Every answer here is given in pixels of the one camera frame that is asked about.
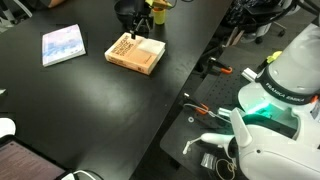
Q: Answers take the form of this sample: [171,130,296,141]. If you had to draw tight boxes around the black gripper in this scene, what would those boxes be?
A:
[129,0,153,39]

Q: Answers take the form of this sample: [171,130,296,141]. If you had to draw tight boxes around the orange hardcover book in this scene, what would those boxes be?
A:
[104,32,165,75]

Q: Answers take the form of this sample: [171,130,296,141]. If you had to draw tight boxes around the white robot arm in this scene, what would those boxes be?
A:
[181,22,320,180]

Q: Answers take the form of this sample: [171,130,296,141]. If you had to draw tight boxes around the pale blue pink book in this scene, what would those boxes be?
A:
[42,24,86,67]

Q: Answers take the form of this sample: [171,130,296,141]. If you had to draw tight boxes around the black bowl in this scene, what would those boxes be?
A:
[114,0,135,25]

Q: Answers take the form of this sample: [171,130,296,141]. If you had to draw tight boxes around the stacked colourful plastic cups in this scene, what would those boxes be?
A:
[152,8,166,25]

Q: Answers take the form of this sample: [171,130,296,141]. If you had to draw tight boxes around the black orange clamp upper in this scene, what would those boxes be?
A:
[206,57,233,74]

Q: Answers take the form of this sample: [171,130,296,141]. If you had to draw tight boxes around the black orange clamp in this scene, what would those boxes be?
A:
[206,57,233,74]
[183,93,209,115]

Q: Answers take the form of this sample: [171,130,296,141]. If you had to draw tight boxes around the black orange clamp lower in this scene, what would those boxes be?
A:
[183,93,209,115]

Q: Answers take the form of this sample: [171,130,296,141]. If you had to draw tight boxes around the office chair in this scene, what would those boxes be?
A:
[232,0,300,45]

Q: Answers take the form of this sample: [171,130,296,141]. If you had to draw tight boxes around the black perforated breadboard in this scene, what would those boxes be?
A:
[159,63,268,180]

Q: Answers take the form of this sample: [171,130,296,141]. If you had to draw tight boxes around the small clear plastic bag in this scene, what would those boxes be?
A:
[201,153,215,169]

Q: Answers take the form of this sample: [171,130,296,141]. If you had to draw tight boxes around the rubber band loop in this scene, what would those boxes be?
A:
[215,159,237,180]

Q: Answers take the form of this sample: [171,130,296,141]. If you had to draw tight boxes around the white round object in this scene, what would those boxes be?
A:
[0,118,16,137]

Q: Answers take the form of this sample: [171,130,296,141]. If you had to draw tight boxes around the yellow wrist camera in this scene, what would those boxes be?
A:
[144,0,173,9]

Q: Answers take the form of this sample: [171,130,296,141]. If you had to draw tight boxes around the white cable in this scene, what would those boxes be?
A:
[61,169,103,180]

